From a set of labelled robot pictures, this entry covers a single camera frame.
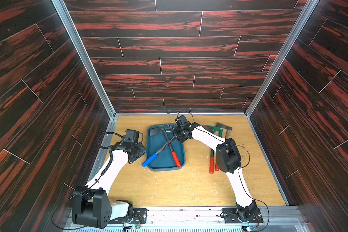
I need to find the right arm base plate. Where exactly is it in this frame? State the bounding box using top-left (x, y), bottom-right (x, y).
top-left (220, 207), bottom-right (264, 224)

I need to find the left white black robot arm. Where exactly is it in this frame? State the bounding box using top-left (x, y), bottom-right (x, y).
top-left (70, 129), bottom-right (147, 229)

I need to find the chrome hoe blue grip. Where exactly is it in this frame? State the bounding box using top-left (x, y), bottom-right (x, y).
top-left (142, 127), bottom-right (176, 167)

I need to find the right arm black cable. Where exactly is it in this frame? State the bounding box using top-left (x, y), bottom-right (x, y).
top-left (231, 144), bottom-right (270, 232)

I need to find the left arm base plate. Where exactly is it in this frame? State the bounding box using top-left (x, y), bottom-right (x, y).
top-left (108, 208), bottom-right (148, 225)

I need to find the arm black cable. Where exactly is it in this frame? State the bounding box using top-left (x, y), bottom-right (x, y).
top-left (97, 131), bottom-right (125, 150)
top-left (231, 144), bottom-right (270, 232)

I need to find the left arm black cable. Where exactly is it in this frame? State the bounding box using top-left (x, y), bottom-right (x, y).
top-left (97, 131), bottom-right (125, 150)

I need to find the teal plastic storage tray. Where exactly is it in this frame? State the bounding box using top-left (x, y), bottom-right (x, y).
top-left (146, 124), bottom-right (186, 172)

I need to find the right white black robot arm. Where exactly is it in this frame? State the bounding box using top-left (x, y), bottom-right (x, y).
top-left (173, 115), bottom-right (260, 223)

